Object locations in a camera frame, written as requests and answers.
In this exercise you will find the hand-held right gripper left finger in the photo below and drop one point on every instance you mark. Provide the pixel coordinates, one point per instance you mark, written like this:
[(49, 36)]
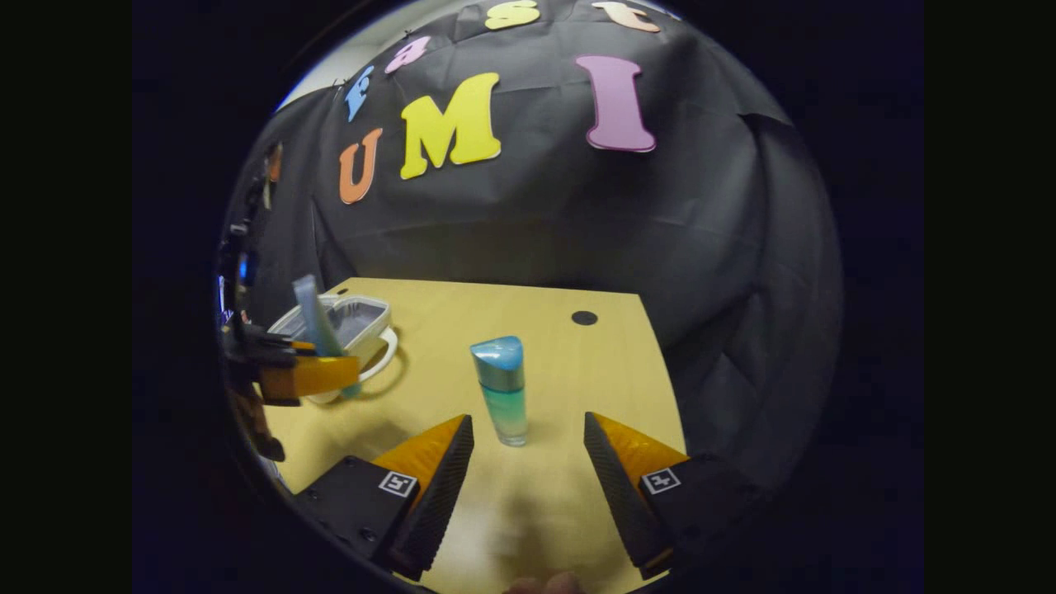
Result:
[(437, 503)]

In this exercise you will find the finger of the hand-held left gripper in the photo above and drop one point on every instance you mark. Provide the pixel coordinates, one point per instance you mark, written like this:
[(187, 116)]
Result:
[(268, 345), (313, 376)]

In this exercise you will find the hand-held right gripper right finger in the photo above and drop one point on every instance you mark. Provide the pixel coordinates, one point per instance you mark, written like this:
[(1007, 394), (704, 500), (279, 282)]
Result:
[(619, 495)]

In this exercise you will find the light teal cream tube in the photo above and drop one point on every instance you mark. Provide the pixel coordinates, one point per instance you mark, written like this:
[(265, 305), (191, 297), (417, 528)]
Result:
[(313, 318)]

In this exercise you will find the white suitcase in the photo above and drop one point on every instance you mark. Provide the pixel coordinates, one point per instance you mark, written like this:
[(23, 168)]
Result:
[(363, 318)]

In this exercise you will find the blue capped toner bottle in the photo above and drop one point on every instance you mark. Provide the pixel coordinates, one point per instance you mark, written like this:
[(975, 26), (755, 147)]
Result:
[(503, 396)]

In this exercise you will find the lit computer monitor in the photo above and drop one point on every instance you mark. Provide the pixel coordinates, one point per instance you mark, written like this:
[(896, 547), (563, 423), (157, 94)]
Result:
[(223, 301)]

